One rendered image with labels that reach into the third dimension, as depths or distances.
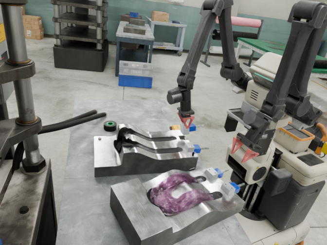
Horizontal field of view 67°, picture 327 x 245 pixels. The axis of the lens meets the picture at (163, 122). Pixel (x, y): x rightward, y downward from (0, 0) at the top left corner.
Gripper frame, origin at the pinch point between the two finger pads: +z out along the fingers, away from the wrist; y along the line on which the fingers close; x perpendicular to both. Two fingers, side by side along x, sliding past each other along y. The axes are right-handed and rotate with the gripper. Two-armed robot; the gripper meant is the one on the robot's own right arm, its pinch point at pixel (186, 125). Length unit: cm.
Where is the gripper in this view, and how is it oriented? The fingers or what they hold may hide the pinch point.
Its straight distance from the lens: 134.1
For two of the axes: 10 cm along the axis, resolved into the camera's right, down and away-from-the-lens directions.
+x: 9.7, -1.5, 2.1
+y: 2.5, 3.8, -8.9
